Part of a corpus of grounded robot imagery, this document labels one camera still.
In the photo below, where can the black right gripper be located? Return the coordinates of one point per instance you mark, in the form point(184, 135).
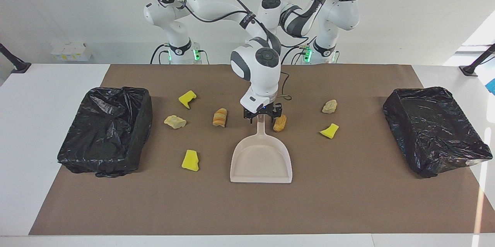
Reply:
point(263, 109)

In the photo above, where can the brown toy bread roll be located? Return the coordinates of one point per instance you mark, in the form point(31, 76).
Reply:
point(280, 124)

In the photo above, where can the striped orange toy bread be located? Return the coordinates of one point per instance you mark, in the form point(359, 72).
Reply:
point(219, 117)

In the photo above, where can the beige plastic dustpan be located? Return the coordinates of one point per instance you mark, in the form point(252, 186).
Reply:
point(261, 162)

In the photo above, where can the beige flaky pastry piece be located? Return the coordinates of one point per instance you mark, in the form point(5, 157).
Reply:
point(329, 106)

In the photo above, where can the small yellow sponge wedge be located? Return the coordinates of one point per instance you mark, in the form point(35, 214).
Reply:
point(330, 131)

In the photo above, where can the notched yellow sponge piece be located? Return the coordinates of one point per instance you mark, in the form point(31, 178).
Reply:
point(186, 98)

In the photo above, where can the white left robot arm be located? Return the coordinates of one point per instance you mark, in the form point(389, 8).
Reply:
point(340, 11)

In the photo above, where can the black bag lined bin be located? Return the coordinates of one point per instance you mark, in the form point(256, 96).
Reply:
point(104, 131)
point(433, 131)

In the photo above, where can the yellow sponge block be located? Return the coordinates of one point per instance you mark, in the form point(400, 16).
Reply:
point(190, 161)

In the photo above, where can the pale flaky pastry piece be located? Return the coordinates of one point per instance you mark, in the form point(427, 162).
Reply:
point(174, 122)

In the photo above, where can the brown table mat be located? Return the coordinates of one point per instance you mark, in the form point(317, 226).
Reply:
point(348, 200)

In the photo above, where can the white boxes with yellow labels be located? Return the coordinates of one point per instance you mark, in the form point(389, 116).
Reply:
point(71, 51)

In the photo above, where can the blue object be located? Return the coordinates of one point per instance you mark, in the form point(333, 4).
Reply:
point(492, 86)

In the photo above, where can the black camera stand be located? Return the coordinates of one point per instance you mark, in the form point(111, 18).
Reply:
point(19, 67)
point(470, 70)

